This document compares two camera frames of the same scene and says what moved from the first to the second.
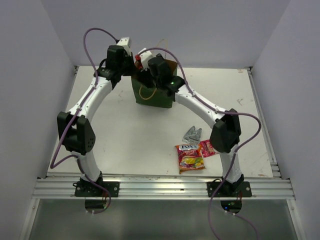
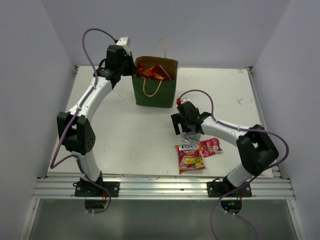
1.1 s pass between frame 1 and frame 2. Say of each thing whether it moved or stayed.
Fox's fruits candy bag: stayed
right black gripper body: moved
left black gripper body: stayed
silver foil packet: stayed
